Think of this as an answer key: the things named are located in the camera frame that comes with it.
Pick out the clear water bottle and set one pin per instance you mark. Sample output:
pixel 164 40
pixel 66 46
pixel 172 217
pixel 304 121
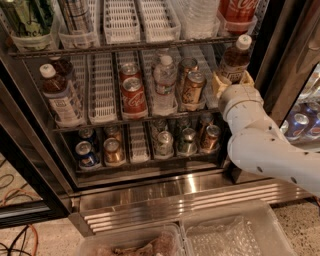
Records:
pixel 165 75

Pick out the rear blue pepsi can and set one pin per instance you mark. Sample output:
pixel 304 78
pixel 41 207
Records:
pixel 89 134

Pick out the front silver soda can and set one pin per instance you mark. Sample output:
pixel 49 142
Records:
pixel 164 145

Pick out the open glass fridge door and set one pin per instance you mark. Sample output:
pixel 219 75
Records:
pixel 30 148

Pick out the empty white tray shelf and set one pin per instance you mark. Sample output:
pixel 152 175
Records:
pixel 139 149
pixel 101 89

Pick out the green bottle top shelf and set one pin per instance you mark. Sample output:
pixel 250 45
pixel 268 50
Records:
pixel 29 18

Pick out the blue pepsi can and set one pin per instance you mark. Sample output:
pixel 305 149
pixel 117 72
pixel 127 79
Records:
pixel 89 134
pixel 86 155

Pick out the bottom right front gold can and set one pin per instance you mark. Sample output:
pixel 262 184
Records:
pixel 210 138

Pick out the left rear tea bottle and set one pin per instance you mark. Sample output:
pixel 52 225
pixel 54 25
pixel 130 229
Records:
pixel 64 67

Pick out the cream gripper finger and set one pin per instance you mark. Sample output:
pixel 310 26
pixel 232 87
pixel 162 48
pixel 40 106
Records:
pixel 219 84
pixel 247 80

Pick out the large red cola bottle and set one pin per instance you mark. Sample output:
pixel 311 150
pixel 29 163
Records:
pixel 238 13

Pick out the green soda can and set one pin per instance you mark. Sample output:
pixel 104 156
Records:
pixel 182 123
pixel 187 144

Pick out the empty white tray bottom shelf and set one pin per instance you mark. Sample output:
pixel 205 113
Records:
pixel 139 149

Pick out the right clear plastic bin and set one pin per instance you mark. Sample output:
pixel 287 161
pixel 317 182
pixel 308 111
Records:
pixel 269 234

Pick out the rear red cola can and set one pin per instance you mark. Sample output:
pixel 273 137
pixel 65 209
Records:
pixel 129 70

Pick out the front red cola can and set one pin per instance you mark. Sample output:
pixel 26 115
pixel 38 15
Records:
pixel 133 97

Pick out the bubble wrap sheet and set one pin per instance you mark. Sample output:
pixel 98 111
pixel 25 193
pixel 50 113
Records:
pixel 230 236

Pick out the empty white tray top right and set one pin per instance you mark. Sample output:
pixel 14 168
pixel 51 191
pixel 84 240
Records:
pixel 160 21

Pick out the brown tea bottle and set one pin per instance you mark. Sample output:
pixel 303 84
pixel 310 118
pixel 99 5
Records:
pixel 236 59

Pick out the front gold soda can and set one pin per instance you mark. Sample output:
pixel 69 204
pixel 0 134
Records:
pixel 192 90

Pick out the empty white tray middle shelf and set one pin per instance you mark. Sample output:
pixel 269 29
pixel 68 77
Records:
pixel 101 89

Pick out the rear silver soda can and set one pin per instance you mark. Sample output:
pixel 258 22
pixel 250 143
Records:
pixel 158 126

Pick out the rear gold soda can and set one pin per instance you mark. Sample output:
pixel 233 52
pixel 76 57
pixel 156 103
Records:
pixel 184 67

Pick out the red cola can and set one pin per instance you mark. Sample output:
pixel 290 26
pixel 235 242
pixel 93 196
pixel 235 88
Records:
pixel 129 70
pixel 133 97

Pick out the clear bottle top shelf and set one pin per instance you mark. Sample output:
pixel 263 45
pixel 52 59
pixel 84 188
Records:
pixel 198 18

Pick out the plaid patterned can top shelf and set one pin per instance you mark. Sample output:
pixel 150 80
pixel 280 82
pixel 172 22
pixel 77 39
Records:
pixel 77 16

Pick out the silver soda can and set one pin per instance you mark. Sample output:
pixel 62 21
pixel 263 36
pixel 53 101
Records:
pixel 158 126
pixel 164 145

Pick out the gold soda can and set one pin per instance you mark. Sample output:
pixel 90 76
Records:
pixel 192 90
pixel 184 67

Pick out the blue pepsi can right fridge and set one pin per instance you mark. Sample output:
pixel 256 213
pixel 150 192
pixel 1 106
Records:
pixel 297 123

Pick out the front green soda can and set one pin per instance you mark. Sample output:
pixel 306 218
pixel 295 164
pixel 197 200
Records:
pixel 187 144

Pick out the rear green soda can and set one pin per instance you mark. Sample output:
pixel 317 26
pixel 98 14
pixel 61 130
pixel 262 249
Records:
pixel 182 123

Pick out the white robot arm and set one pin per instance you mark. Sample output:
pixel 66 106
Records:
pixel 256 144

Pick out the left clear plastic bin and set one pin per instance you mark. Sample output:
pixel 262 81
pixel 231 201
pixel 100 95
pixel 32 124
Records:
pixel 152 240

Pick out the left front tea bottle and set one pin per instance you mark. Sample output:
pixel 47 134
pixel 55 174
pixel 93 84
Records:
pixel 62 98

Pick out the bottom right rear gold can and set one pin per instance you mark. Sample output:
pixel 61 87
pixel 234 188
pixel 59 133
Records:
pixel 205 120

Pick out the steel fridge base grille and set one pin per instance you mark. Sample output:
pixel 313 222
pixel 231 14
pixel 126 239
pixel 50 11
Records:
pixel 166 199

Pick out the front blue pepsi can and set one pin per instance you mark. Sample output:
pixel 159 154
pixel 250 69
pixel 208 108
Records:
pixel 86 155

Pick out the clear plastic bin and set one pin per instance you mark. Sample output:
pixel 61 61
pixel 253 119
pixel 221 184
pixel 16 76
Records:
pixel 152 240
pixel 269 234

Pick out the empty white tray top left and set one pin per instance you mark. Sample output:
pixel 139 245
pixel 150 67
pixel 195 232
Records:
pixel 120 22

